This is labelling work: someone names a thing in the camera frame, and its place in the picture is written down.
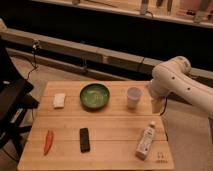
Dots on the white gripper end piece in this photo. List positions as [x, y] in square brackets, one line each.
[157, 105]

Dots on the green ceramic bowl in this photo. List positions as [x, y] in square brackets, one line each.
[94, 96]

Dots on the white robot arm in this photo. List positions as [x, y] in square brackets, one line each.
[172, 77]

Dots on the translucent plastic cup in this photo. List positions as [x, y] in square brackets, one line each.
[133, 97]

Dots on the white plastic bottle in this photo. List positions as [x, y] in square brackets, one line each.
[144, 144]

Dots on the black remote control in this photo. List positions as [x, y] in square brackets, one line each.
[84, 140]

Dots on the white sponge block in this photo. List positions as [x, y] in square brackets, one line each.
[59, 100]

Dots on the orange carrot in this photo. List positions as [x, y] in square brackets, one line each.
[48, 141]

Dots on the black chair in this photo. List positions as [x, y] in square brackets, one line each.
[15, 100]

